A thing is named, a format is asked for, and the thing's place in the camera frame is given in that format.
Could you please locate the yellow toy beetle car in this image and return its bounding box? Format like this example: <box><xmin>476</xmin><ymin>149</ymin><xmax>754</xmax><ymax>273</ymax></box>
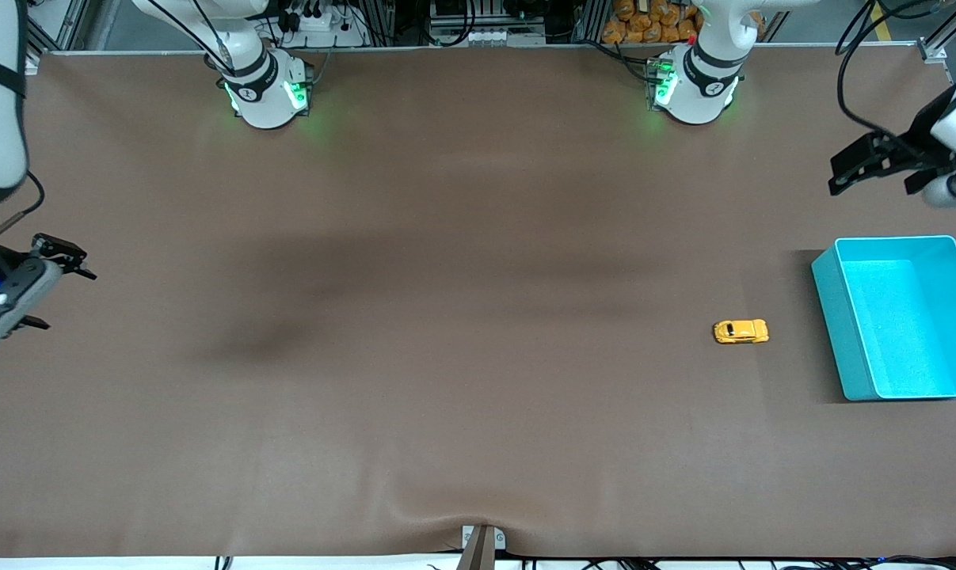
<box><xmin>713</xmin><ymin>319</ymin><xmax>770</xmax><ymax>345</ymax></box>

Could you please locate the teal plastic bin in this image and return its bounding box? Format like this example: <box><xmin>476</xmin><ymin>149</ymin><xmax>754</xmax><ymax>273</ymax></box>
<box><xmin>811</xmin><ymin>235</ymin><xmax>956</xmax><ymax>402</ymax></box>

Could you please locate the orange packets pile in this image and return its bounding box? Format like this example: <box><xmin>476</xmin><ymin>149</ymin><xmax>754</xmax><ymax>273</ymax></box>
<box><xmin>603</xmin><ymin>0</ymin><xmax>764</xmax><ymax>45</ymax></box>

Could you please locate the white power strip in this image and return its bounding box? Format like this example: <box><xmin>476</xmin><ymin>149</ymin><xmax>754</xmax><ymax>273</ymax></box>
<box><xmin>284</xmin><ymin>8</ymin><xmax>364</xmax><ymax>42</ymax></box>

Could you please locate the brown table mat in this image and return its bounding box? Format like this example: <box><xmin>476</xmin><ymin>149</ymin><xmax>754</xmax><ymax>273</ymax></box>
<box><xmin>0</xmin><ymin>46</ymin><xmax>956</xmax><ymax>559</ymax></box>

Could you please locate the white terminal block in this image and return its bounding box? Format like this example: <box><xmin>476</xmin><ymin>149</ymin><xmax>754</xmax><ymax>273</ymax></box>
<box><xmin>430</xmin><ymin>28</ymin><xmax>547</xmax><ymax>47</ymax></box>

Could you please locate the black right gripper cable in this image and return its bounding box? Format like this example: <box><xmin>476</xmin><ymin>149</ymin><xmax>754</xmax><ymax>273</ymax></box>
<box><xmin>0</xmin><ymin>170</ymin><xmax>45</xmax><ymax>238</ymax></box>

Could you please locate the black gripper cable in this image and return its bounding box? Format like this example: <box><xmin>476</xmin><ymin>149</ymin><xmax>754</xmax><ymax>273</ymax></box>
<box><xmin>836</xmin><ymin>0</ymin><xmax>934</xmax><ymax>159</ymax></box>
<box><xmin>0</xmin><ymin>170</ymin><xmax>45</xmax><ymax>238</ymax></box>

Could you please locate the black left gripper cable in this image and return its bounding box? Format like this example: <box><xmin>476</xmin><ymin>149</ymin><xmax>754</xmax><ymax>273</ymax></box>
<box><xmin>836</xmin><ymin>0</ymin><xmax>934</xmax><ymax>159</ymax></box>

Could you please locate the aluminium frame strut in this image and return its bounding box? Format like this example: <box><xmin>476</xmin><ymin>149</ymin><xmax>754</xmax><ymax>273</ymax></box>
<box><xmin>28</xmin><ymin>0</ymin><xmax>90</xmax><ymax>55</ymax></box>
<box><xmin>919</xmin><ymin>0</ymin><xmax>956</xmax><ymax>64</ymax></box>

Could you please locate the metal table edge bracket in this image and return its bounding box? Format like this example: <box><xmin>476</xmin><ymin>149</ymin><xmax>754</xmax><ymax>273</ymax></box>
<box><xmin>460</xmin><ymin>525</ymin><xmax>507</xmax><ymax>570</ymax></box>

